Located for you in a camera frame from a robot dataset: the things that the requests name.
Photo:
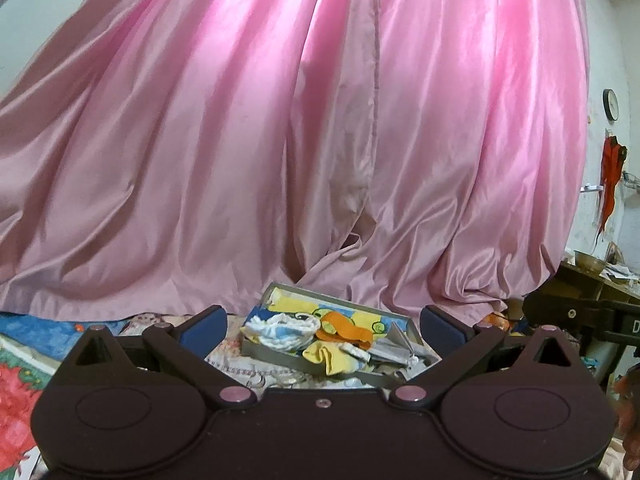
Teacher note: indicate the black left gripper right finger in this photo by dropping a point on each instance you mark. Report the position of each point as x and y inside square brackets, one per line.
[462, 349]

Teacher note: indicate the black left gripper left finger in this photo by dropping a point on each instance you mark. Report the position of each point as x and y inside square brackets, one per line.
[182, 350]

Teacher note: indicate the white patterned sock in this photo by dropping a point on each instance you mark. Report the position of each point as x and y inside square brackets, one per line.
[281, 331]

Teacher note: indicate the orange sock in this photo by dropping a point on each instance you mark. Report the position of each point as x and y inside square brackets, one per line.
[335, 327]

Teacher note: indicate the yellow sock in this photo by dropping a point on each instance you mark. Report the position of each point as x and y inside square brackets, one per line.
[337, 358]

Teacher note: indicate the grey socks pair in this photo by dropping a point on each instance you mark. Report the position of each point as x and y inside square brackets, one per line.
[396, 348]

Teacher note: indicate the person's right hand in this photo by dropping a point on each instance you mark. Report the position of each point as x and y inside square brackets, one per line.
[628, 418]

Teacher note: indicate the floral bed sheet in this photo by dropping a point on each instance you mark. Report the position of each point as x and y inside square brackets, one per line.
[227, 356]

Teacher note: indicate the orange plush toy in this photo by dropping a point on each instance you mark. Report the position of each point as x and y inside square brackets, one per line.
[499, 320]

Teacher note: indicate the wooden shelf unit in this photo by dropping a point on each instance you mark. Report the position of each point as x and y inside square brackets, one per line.
[610, 360]

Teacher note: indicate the grey tray with cartoon liner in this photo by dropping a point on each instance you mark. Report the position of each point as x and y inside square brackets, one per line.
[296, 301]

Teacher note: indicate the blue printed cloth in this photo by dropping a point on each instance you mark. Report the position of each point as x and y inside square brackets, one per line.
[53, 339]

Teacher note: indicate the red orange hanging cloth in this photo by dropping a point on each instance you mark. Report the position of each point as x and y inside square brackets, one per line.
[613, 158]

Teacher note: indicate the pink satin curtain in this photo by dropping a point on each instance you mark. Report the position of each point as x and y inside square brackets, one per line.
[166, 155]

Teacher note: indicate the round wall clock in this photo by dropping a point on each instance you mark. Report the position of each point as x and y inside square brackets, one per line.
[610, 105]

